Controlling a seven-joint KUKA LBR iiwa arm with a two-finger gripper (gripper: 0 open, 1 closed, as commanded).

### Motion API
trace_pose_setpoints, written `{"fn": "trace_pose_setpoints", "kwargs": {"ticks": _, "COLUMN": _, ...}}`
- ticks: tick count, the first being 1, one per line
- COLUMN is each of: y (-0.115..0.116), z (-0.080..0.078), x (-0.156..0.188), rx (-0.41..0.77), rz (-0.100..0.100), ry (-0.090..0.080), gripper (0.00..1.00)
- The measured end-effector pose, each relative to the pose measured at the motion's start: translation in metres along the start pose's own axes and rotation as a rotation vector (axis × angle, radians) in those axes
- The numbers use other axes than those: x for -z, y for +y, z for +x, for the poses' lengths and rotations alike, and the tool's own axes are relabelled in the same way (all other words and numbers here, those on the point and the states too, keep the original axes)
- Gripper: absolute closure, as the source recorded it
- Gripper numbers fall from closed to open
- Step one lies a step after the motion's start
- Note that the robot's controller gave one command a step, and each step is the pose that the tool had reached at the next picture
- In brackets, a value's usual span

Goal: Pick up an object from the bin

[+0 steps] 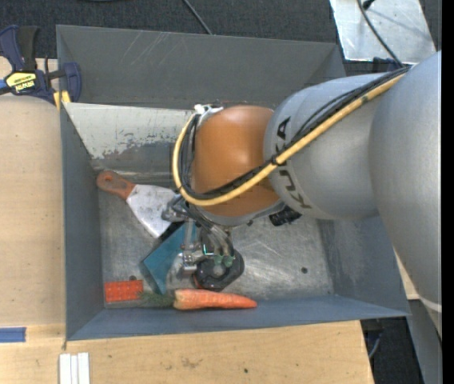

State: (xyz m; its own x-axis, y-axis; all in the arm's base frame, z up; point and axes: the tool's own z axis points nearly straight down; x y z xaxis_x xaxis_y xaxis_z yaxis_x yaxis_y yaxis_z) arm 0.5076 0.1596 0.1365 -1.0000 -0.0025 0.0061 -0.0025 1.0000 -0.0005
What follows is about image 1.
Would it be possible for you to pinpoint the grey metal bin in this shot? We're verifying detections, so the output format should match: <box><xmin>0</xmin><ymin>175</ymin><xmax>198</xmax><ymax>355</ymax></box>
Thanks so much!
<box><xmin>54</xmin><ymin>24</ymin><xmax>412</xmax><ymax>342</ymax></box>

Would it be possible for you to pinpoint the teal flat box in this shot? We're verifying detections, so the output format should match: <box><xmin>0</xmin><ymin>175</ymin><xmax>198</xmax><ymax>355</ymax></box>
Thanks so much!
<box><xmin>138</xmin><ymin>222</ymin><xmax>191</xmax><ymax>296</ymax></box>

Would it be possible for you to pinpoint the red-brown handled metal scraper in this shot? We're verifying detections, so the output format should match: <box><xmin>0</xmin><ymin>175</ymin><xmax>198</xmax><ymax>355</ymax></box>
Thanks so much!
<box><xmin>96</xmin><ymin>170</ymin><xmax>181</xmax><ymax>239</ymax></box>

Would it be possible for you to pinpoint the pale wood board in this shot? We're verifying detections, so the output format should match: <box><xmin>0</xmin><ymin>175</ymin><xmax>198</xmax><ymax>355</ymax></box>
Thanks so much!
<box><xmin>0</xmin><ymin>94</ymin><xmax>68</xmax><ymax>330</ymax></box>

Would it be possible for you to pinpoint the orange-red flat block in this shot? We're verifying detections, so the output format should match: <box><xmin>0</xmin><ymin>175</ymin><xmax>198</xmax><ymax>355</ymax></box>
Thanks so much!
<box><xmin>103</xmin><ymin>279</ymin><xmax>145</xmax><ymax>308</ymax></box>

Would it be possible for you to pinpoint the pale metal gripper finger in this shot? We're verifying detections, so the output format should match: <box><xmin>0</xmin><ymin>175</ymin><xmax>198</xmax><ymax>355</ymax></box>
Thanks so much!
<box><xmin>173</xmin><ymin>252</ymin><xmax>199</xmax><ymax>278</ymax></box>
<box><xmin>165</xmin><ymin>264</ymin><xmax>198</xmax><ymax>293</ymax></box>

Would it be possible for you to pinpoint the orange toy carrot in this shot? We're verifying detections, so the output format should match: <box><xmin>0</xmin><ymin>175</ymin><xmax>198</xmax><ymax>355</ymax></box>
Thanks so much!
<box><xmin>137</xmin><ymin>288</ymin><xmax>258</xmax><ymax>311</ymax></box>

